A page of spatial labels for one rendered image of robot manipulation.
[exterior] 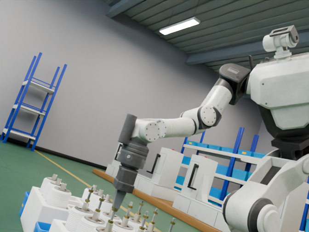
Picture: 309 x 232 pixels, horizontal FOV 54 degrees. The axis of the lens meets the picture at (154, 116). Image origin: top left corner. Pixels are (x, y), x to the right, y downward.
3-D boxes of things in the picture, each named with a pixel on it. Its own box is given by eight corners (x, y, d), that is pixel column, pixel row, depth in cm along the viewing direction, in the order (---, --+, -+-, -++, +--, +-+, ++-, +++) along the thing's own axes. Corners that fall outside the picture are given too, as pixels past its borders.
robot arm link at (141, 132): (137, 154, 104) (147, 124, 106) (155, 160, 96) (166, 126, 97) (109, 145, 98) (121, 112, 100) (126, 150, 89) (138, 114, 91)
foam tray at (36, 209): (87, 231, 179) (97, 201, 182) (109, 259, 145) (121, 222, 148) (20, 218, 162) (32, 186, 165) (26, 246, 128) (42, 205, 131)
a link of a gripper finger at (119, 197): (111, 206, 95) (117, 187, 96) (120, 209, 95) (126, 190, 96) (111, 207, 93) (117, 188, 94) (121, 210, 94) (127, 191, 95)
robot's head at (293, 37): (281, 43, 121) (274, 27, 118) (302, 39, 114) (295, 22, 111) (275, 53, 119) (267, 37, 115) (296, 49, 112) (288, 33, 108)
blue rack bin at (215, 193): (222, 199, 722) (224, 190, 726) (234, 204, 691) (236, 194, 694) (207, 194, 697) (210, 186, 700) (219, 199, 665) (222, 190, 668)
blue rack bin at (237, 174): (244, 182, 689) (246, 173, 693) (258, 186, 658) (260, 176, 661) (230, 177, 662) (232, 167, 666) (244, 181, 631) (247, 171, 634)
